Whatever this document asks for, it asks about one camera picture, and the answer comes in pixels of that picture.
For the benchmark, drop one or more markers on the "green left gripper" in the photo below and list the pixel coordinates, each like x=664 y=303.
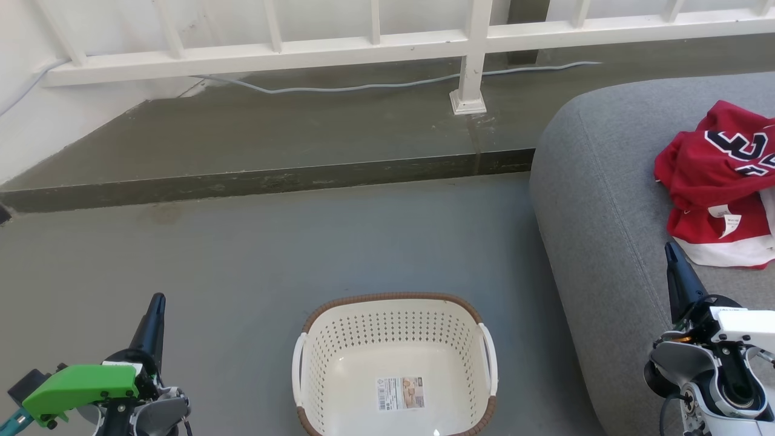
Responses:
x=79 y=384

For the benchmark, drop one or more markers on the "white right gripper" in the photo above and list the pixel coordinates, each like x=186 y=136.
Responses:
x=748 y=327

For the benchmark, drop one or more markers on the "red and white jersey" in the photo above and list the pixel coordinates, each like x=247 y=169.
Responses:
x=708 y=175

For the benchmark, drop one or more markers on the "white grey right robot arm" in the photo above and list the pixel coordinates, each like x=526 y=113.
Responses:
x=675 y=360

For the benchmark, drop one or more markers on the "grey fabric sofa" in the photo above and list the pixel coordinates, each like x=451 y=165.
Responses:
x=605 y=212

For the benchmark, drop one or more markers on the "cream laundry basket brown rim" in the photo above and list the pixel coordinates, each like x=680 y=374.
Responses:
x=393 y=339

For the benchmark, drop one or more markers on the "white railing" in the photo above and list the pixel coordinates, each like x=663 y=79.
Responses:
x=303 y=53

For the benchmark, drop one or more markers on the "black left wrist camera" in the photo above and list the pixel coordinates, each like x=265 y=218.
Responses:
x=27 y=381

